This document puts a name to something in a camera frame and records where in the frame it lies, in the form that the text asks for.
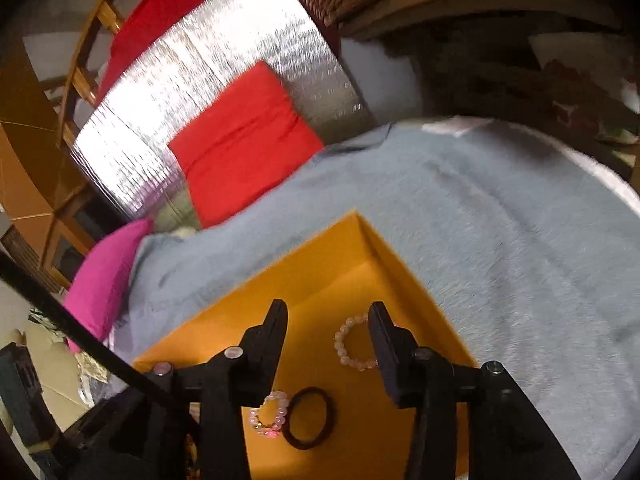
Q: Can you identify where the grey blanket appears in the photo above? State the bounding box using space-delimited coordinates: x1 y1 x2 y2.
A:
107 120 640 480

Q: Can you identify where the orange cardboard box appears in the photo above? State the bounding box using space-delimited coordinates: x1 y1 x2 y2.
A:
132 211 481 480

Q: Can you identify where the red pillow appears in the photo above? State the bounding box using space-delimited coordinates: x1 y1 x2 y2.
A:
168 60 326 230

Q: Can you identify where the wooden chair frame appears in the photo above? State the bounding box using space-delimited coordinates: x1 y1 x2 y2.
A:
40 0 166 281

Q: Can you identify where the wooden cabinet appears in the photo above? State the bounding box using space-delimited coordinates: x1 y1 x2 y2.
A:
0 35 96 221

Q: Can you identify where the pale pink bead bracelet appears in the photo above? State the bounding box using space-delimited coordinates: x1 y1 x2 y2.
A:
334 314 396 372

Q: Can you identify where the brown patterned cloth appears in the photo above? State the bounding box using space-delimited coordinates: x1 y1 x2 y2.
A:
75 350 108 408

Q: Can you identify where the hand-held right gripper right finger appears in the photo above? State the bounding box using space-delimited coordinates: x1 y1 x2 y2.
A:
367 301 581 480

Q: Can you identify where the large red cushion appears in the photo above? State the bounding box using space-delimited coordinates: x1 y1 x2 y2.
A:
95 0 263 103

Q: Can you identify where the magenta pillow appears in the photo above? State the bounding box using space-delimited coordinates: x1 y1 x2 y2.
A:
64 217 153 356

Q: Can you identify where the silver foil insulation board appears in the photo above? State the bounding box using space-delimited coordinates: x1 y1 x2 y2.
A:
70 0 376 223

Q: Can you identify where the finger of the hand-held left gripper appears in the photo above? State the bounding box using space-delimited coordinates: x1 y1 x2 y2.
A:
0 250 201 416

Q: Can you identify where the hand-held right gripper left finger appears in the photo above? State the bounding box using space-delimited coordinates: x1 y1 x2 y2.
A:
115 299 289 480

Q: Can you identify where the dark red bangle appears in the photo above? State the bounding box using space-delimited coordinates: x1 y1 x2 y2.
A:
281 386 335 450

